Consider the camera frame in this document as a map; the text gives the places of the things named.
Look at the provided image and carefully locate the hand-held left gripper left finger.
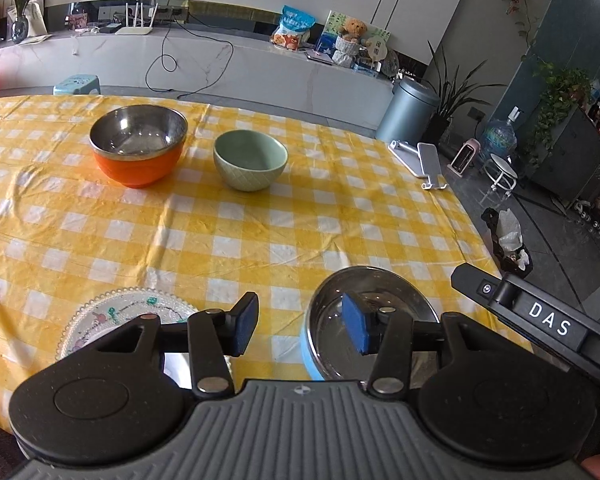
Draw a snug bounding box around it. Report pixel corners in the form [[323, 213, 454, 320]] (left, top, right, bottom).
[[60, 292, 260, 395]]

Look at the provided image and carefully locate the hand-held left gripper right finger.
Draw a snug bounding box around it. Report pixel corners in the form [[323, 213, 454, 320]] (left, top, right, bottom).
[[341, 292, 576, 396]]

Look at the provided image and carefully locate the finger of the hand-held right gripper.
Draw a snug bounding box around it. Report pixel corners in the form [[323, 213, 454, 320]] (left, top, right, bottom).
[[450, 262, 506, 306]]

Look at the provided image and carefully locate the blue steel bowl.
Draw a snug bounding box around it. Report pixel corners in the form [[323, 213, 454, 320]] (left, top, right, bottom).
[[300, 266, 443, 382]]

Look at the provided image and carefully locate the white fruit-painted plate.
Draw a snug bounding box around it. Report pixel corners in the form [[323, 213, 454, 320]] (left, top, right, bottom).
[[72, 295, 196, 356]]

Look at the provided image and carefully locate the white patterned plate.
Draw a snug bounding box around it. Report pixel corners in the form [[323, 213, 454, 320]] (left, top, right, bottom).
[[55, 287, 201, 361]]

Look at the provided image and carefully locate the green ceramic bowl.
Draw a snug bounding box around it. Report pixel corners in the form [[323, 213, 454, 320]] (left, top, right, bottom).
[[213, 130, 289, 192]]

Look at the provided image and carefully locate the orange steel bowl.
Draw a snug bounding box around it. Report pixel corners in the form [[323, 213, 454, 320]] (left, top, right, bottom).
[[89, 106, 189, 189]]

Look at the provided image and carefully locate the yellow checkered tablecloth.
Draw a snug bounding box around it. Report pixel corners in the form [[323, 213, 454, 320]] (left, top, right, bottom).
[[0, 92, 533, 421]]

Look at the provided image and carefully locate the white round stool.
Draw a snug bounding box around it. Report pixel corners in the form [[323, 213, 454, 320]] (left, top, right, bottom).
[[477, 154, 518, 206]]

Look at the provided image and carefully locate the pink space heater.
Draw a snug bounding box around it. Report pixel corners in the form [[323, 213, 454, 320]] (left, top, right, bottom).
[[450, 138, 482, 173]]

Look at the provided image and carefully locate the white phone stand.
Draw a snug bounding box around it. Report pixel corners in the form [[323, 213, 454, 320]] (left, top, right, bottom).
[[387, 140, 450, 192]]

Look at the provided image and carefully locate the blue water jug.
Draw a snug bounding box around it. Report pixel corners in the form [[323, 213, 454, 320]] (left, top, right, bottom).
[[480, 106, 523, 163]]

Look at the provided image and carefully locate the dark green cabinet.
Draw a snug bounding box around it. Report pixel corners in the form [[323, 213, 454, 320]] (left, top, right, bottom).
[[525, 105, 600, 206]]

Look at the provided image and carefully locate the grey pedal trash bin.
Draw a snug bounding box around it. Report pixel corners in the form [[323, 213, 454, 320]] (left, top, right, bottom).
[[376, 78, 440, 143]]

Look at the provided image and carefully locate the potted snake plant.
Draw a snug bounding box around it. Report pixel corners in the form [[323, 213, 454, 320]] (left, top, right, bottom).
[[420, 40, 506, 148]]

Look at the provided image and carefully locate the leafy green plant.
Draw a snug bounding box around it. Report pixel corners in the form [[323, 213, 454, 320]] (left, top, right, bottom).
[[522, 62, 600, 168]]

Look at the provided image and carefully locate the white marble television cabinet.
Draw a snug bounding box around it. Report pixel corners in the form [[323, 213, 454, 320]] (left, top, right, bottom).
[[0, 25, 406, 128]]

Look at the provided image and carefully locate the round paper fan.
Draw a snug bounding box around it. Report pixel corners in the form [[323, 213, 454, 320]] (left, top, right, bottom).
[[362, 37, 388, 63]]

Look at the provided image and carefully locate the green picture board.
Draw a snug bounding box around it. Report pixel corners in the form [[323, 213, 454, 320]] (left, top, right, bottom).
[[325, 10, 392, 56]]

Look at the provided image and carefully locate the brown teddy bear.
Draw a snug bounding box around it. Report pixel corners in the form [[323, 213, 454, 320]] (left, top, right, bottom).
[[337, 17, 370, 43]]

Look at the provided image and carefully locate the light blue stool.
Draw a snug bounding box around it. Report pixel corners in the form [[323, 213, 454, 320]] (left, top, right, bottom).
[[53, 74, 102, 97]]

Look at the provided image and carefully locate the blue snack bag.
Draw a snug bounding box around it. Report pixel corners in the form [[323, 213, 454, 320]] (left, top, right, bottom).
[[271, 5, 317, 52]]

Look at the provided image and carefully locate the white router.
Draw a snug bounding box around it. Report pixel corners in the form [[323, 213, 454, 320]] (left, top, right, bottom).
[[115, 2, 158, 37]]

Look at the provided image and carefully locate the white paper bag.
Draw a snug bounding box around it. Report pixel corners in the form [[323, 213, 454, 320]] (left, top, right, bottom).
[[7, 0, 48, 38]]

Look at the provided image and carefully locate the black cable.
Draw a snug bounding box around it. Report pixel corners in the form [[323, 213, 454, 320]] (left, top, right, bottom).
[[145, 22, 234, 98]]

